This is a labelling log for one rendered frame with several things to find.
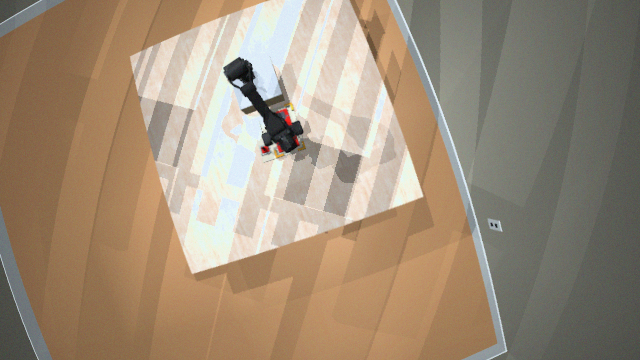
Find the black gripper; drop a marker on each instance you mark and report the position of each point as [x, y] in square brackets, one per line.
[295, 129]

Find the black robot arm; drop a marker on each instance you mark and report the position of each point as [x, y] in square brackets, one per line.
[242, 70]

